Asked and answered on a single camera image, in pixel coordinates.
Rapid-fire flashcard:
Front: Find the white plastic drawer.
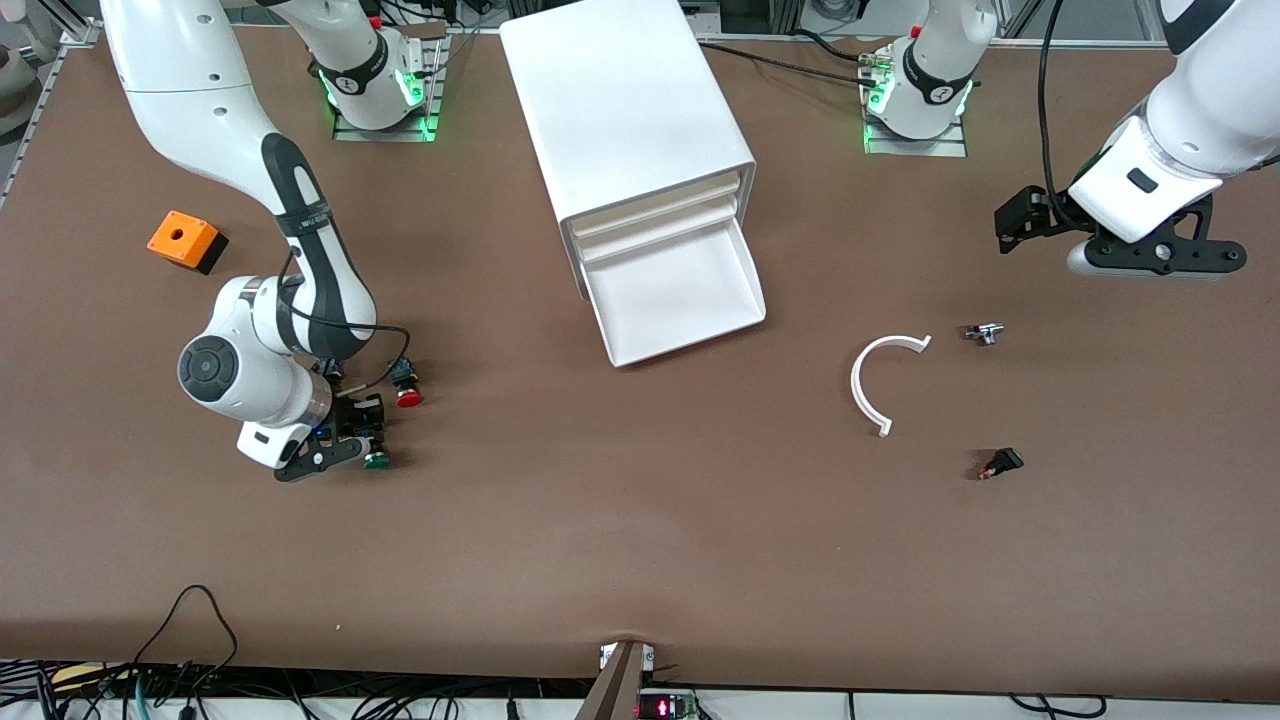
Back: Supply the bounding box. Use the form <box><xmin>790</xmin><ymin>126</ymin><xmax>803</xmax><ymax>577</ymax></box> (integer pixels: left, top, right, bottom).
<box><xmin>572</xmin><ymin>190</ymin><xmax>749</xmax><ymax>263</ymax></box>
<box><xmin>568</xmin><ymin>170</ymin><xmax>749</xmax><ymax>239</ymax></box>
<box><xmin>578</xmin><ymin>215</ymin><xmax>768</xmax><ymax>369</ymax></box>

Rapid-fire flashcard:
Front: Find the red mushroom push button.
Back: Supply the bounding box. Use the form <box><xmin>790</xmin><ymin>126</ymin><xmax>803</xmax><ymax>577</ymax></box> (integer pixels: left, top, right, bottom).
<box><xmin>387</xmin><ymin>356</ymin><xmax>425</xmax><ymax>409</ymax></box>

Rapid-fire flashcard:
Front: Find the white drawer cabinet housing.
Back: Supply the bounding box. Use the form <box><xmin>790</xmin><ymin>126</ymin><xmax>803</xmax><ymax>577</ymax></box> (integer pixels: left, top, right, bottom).
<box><xmin>499</xmin><ymin>0</ymin><xmax>758</xmax><ymax>301</ymax></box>

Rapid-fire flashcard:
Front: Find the brown angled bar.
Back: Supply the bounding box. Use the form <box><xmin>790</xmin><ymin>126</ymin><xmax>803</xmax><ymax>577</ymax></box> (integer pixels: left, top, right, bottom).
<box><xmin>575</xmin><ymin>640</ymin><xmax>649</xmax><ymax>720</ymax></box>

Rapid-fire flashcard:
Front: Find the device with red display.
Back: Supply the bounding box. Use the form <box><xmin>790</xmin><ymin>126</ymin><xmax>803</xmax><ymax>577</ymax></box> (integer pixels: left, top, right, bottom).
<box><xmin>636</xmin><ymin>690</ymin><xmax>701</xmax><ymax>720</ymax></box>

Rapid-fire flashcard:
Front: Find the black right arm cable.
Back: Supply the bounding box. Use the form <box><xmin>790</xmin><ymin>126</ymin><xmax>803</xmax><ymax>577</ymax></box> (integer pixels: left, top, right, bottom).
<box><xmin>280</xmin><ymin>245</ymin><xmax>413</xmax><ymax>396</ymax></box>

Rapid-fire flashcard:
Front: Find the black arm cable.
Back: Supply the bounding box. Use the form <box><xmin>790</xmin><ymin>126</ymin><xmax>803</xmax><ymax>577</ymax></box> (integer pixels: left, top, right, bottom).
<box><xmin>1036</xmin><ymin>0</ymin><xmax>1076</xmax><ymax>226</ymax></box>
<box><xmin>280</xmin><ymin>245</ymin><xmax>413</xmax><ymax>396</ymax></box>

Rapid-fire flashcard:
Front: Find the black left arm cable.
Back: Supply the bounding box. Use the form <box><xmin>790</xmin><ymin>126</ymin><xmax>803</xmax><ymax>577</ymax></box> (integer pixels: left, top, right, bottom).
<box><xmin>1036</xmin><ymin>0</ymin><xmax>1076</xmax><ymax>226</ymax></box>

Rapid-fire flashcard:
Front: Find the black looped cable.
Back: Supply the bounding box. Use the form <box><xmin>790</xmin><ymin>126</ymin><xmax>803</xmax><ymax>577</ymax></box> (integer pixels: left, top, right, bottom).
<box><xmin>128</xmin><ymin>585</ymin><xmax>239</xmax><ymax>701</ymax></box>

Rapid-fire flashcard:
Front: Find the white semicircular plastic bracket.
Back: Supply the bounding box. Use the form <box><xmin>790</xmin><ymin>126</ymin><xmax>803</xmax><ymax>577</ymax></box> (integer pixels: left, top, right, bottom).
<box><xmin>851</xmin><ymin>334</ymin><xmax>933</xmax><ymax>438</ymax></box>

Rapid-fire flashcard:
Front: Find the orange button enclosure box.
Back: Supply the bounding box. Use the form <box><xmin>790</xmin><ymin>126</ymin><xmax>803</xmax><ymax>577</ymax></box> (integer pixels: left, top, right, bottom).
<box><xmin>147</xmin><ymin>210</ymin><xmax>230</xmax><ymax>276</ymax></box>

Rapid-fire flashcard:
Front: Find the black power cable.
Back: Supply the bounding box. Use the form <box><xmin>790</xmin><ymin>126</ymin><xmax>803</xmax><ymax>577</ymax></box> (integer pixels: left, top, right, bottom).
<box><xmin>698</xmin><ymin>38</ymin><xmax>881</xmax><ymax>91</ymax></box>
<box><xmin>793</xmin><ymin>28</ymin><xmax>873</xmax><ymax>66</ymax></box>

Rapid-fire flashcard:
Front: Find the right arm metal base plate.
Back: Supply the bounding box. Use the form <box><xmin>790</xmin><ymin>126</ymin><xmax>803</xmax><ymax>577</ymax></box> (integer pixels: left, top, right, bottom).
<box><xmin>332</xmin><ymin>25</ymin><xmax>446</xmax><ymax>143</ymax></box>

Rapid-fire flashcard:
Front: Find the tangled black cable bundle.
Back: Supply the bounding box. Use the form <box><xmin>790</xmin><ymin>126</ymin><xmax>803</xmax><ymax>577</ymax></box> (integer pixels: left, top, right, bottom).
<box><xmin>0</xmin><ymin>660</ymin><xmax>601</xmax><ymax>720</ymax></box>

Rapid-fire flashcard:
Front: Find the black floor cable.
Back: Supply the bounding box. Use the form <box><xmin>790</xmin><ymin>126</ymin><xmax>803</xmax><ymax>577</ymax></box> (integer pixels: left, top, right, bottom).
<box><xmin>1008</xmin><ymin>693</ymin><xmax>1109</xmax><ymax>719</ymax></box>

